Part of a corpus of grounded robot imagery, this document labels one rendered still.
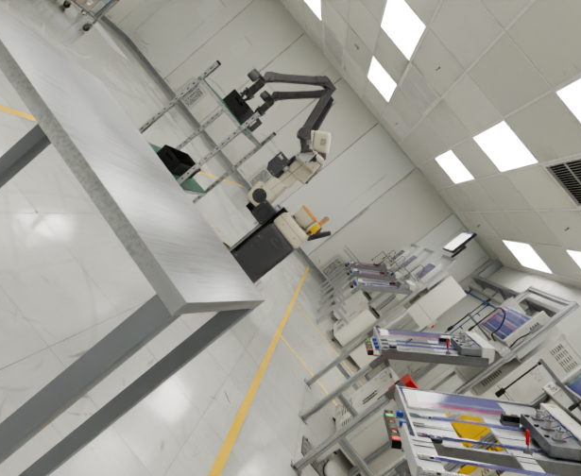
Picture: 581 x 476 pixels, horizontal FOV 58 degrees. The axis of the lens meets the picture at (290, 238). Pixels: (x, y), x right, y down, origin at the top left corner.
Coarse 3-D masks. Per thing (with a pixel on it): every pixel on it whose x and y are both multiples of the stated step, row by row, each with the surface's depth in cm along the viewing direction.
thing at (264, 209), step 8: (248, 200) 377; (264, 200) 362; (248, 208) 377; (256, 208) 363; (264, 208) 362; (272, 208) 362; (280, 208) 376; (256, 216) 363; (264, 216) 362; (272, 216) 367; (256, 224) 389
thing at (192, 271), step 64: (0, 64) 84; (64, 64) 110; (64, 128) 81; (128, 128) 120; (128, 192) 86; (192, 256) 92; (128, 320) 75; (64, 384) 76; (0, 448) 77; (64, 448) 119
